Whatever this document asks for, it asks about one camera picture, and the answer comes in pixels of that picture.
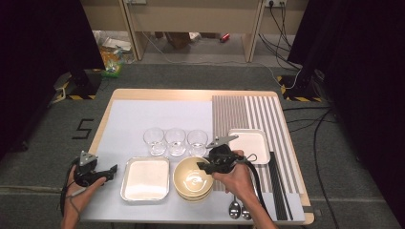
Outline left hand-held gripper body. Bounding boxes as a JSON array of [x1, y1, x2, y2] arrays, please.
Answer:
[[74, 150, 104, 188]]

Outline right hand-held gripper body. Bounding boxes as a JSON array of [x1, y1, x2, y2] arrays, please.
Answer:
[[205, 135, 244, 175]]

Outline white square plate silver rim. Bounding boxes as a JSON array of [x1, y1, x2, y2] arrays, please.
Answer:
[[227, 128, 271, 166], [119, 156, 171, 202]]

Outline row of black chopsticks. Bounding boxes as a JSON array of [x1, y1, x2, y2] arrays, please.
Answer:
[[268, 152, 294, 221]]

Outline person's left hand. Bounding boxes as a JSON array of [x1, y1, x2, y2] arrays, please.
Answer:
[[65, 165, 108, 218]]

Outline person's right hand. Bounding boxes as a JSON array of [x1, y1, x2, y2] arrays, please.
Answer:
[[213, 150, 256, 204]]

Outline clear drinking glass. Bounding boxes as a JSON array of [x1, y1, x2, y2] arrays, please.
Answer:
[[164, 127, 187, 157], [186, 129, 209, 158], [142, 127, 167, 157]]

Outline brown white striped placemat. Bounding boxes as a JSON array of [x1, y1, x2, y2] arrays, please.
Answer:
[[212, 94, 302, 195]]

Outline black stand base hazard tape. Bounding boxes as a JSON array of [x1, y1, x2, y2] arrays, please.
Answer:
[[276, 73, 323, 103], [53, 69, 103, 101]]

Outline yellow green snack packets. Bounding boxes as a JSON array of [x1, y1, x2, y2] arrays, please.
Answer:
[[99, 47, 125, 79]]

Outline dark table corner clamp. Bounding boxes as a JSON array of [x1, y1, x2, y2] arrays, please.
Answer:
[[301, 205, 323, 218]]

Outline black curtain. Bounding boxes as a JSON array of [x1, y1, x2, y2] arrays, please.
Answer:
[[0, 0, 106, 160], [288, 0, 405, 228]]

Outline clear plastic bag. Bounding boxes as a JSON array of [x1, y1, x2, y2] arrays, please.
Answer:
[[94, 30, 137, 65]]

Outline brown cardboard box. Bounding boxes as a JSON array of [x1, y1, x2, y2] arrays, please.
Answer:
[[163, 31, 192, 51]]

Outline beige wooden desk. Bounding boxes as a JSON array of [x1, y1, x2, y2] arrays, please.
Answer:
[[79, 0, 309, 64]]

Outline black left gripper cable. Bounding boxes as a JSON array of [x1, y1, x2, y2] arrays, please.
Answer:
[[59, 156, 80, 220]]

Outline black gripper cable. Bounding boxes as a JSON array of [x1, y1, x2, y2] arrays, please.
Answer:
[[59, 156, 80, 220], [243, 153, 268, 211]]

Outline grey cord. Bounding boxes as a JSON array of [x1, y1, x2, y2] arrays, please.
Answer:
[[66, 194, 82, 223]]

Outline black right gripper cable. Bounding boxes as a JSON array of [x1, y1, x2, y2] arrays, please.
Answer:
[[243, 153, 268, 211]]

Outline white looped cable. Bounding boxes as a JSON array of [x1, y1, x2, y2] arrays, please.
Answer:
[[47, 86, 69, 107]]

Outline long black floor cable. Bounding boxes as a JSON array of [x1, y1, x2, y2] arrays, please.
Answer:
[[312, 108, 341, 229]]

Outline black power cable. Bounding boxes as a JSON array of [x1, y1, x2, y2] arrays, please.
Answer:
[[268, 3, 294, 52], [257, 31, 303, 72]]

